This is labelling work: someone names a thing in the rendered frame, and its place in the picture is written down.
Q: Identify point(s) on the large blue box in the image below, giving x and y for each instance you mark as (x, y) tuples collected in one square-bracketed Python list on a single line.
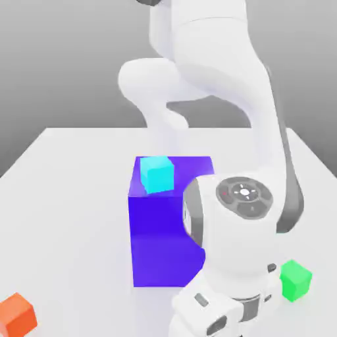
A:
[(155, 237)]

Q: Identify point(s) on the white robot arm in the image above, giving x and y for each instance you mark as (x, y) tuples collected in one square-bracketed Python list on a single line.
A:
[(231, 147)]

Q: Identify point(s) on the small green cube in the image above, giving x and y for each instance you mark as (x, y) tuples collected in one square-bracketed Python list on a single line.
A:
[(296, 283)]

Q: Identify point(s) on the small orange cube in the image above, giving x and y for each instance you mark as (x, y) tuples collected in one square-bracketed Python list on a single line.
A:
[(17, 316)]

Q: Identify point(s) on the small cyan cube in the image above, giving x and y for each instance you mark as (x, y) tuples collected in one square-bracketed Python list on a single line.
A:
[(158, 175)]

